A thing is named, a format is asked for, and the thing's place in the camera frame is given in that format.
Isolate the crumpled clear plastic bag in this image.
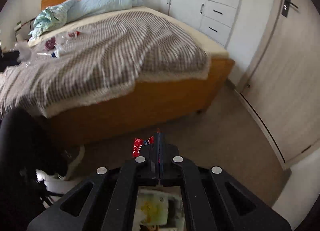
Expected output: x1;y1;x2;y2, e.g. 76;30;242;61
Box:
52;42;74;58

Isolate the fern print trash bag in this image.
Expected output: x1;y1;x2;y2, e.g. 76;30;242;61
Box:
132;186;187;230

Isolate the purple crumpled cloth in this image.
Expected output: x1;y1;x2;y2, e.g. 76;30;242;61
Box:
44;37;56;50

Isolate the cream bed sheet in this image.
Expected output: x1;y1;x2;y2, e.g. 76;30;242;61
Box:
28;6;229;58

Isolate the wooden bed frame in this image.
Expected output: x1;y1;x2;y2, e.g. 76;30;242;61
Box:
40;0;235;147

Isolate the white plastic glove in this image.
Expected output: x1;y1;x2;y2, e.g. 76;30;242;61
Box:
15;41;33;68

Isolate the grey sneaker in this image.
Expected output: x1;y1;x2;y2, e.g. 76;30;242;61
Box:
36;145;85;181

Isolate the checkered bed blanket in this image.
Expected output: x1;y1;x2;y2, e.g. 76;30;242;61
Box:
1;11;210;118

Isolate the red snack wrapper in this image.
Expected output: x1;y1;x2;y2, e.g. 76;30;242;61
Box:
132;136;154;158

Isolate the crumpled floral duvet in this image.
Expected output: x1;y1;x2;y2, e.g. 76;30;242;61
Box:
29;0;79;40

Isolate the beige room door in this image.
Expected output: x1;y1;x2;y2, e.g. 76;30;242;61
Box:
238;0;319;169

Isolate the light blue pillow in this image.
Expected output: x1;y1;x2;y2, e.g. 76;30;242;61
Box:
67;0;143;23

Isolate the black bedside rack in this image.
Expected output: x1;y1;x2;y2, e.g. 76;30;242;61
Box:
14;18;35;42

